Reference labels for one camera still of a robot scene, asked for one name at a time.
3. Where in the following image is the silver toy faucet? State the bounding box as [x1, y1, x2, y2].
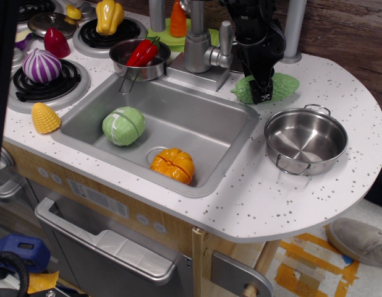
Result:
[166, 1, 234, 91]

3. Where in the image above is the orange toy pumpkin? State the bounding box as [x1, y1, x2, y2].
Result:
[150, 148, 195, 184]

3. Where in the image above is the yellow toy bell pepper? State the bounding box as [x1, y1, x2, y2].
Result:
[96, 0, 124, 36]

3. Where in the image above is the back right stove burner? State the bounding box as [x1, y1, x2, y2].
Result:
[72, 18, 147, 58]

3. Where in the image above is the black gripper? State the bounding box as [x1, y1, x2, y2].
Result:
[237, 40, 286, 104]

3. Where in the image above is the blue plastic object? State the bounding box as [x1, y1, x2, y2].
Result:
[0, 234, 51, 273]

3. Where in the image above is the small steel saucepan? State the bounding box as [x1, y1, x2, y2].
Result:
[109, 36, 171, 95]

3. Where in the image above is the black braided cable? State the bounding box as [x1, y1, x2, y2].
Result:
[0, 251, 30, 297]

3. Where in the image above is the grey toy oven door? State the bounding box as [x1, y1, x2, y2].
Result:
[35, 197, 193, 296]

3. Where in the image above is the grey toy sink basin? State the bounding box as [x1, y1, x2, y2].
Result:
[53, 74, 259, 197]

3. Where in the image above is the grey support pole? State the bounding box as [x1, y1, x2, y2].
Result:
[281, 0, 307, 64]
[148, 0, 166, 32]

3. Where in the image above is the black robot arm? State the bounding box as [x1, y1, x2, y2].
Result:
[220, 0, 286, 104]

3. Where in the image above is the small yellow toy vegetable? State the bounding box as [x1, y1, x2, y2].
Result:
[66, 4, 82, 20]

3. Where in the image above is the red toy chili pepper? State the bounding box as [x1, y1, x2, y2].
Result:
[125, 37, 160, 67]

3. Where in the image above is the purple striped toy onion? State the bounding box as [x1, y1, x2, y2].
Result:
[22, 49, 62, 84]

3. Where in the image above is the grey shoe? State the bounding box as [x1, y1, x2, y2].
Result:
[325, 218, 382, 267]

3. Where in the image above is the grey support pole right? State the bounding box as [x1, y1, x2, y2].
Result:
[281, 0, 307, 64]

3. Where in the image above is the dark red toy pepper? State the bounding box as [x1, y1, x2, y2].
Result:
[44, 27, 70, 59]

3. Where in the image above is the orange toy carrot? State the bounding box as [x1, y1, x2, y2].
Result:
[169, 0, 187, 38]

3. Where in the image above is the green bumpy toy squash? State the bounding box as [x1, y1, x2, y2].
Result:
[231, 73, 300, 104]

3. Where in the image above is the back left stove burner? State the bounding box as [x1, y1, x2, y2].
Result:
[17, 0, 64, 32]

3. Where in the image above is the green toy cabbage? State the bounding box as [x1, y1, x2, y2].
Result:
[102, 106, 146, 146]

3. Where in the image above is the yellow toy corn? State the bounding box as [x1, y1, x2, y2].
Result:
[31, 102, 61, 134]

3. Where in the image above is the purple toy eggplant slice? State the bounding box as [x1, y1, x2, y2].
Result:
[14, 30, 33, 51]

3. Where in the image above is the large steel pot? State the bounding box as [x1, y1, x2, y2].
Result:
[264, 104, 349, 176]

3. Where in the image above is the grey stove knob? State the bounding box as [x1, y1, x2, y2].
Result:
[12, 48, 27, 68]

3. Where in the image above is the front left stove burner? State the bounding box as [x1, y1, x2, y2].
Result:
[7, 59, 90, 114]

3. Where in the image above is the grey support pole left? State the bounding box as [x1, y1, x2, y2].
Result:
[148, 0, 166, 32]

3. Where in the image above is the steel pot lid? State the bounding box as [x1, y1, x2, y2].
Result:
[28, 12, 79, 38]

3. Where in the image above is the stove burner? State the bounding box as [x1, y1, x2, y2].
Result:
[17, 0, 64, 32]
[7, 59, 90, 114]
[72, 18, 147, 58]

